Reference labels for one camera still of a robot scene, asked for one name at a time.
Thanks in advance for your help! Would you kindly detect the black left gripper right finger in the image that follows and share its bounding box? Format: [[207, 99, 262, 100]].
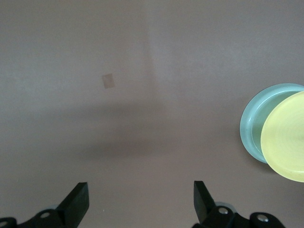
[[192, 180, 285, 228]]

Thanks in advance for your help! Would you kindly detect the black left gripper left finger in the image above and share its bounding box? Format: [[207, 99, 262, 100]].
[[0, 182, 90, 228]]

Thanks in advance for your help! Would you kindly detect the pale green round plate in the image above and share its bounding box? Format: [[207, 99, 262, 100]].
[[239, 83, 304, 164]]

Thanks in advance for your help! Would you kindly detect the yellow round plate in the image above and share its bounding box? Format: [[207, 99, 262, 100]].
[[260, 91, 304, 183]]

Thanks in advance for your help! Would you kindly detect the small brown tape patch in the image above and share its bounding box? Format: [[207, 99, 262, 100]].
[[101, 74, 116, 89]]

